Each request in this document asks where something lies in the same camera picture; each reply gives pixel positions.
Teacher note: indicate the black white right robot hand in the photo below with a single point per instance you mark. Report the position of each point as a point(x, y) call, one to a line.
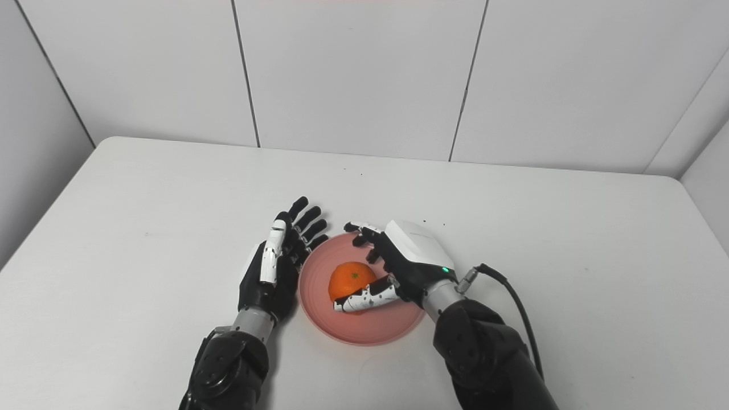
point(413, 256)

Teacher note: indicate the pink round plate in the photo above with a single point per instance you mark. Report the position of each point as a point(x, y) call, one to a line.
point(370, 327)

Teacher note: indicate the orange mandarin fruit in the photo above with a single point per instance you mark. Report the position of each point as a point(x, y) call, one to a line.
point(348, 277)

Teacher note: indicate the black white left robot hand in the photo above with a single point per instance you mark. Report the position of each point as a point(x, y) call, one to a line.
point(265, 293)

